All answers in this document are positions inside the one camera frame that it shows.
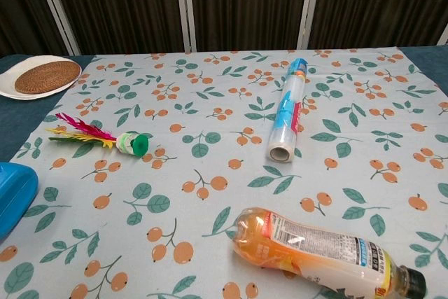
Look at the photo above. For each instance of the dark folding screen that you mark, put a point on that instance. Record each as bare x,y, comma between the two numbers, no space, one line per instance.
245,5

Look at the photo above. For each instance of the round woven rattan coaster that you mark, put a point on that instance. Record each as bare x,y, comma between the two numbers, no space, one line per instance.
47,76

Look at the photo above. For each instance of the white oval plate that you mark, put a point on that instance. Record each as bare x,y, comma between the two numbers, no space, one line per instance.
7,82

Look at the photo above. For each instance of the floral tablecloth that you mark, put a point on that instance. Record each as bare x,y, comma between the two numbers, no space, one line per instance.
224,180

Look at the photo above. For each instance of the clear toothbrush tube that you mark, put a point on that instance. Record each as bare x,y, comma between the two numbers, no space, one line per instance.
288,110

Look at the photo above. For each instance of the colourful feather shuttlecock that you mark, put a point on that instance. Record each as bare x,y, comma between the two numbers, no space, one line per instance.
132,143

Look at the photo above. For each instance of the orange juice bottle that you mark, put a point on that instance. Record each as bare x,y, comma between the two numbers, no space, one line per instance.
315,250

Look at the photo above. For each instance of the blue detergent jug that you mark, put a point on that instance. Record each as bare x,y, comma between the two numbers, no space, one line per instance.
14,197

